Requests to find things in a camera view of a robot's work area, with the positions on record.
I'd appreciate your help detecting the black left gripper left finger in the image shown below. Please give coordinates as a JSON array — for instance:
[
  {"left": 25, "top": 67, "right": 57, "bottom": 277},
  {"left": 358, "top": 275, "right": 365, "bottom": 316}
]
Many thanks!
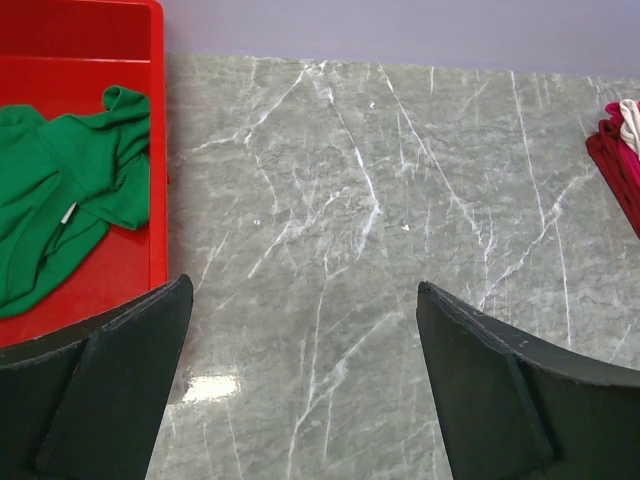
[{"left": 1, "top": 275, "right": 193, "bottom": 479}]

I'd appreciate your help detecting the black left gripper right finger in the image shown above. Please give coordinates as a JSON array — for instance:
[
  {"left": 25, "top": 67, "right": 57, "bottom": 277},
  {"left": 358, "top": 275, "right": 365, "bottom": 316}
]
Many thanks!
[{"left": 417, "top": 282, "right": 639, "bottom": 479}]

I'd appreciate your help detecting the green t shirt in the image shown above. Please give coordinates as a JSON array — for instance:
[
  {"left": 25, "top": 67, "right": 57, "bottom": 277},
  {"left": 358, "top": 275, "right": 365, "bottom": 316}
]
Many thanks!
[{"left": 1, "top": 85, "right": 151, "bottom": 318}]

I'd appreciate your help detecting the magenta folded shirt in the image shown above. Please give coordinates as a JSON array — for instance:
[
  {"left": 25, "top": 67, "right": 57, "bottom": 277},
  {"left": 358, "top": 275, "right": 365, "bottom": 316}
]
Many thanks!
[{"left": 605, "top": 99, "right": 639, "bottom": 187}]

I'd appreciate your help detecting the dark red folded shirt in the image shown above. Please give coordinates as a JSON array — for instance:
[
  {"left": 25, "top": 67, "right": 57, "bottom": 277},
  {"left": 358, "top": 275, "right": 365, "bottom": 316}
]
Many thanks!
[{"left": 586, "top": 119, "right": 639, "bottom": 236}]

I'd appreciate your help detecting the white folded shirt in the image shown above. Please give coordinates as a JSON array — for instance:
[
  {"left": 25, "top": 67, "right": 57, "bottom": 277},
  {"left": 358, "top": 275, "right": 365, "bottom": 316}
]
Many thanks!
[{"left": 619, "top": 99, "right": 640, "bottom": 154}]

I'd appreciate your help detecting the red plastic bin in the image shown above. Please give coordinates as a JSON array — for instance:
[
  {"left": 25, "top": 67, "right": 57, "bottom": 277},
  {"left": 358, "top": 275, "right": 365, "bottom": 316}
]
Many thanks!
[{"left": 1, "top": 1, "right": 168, "bottom": 346}]

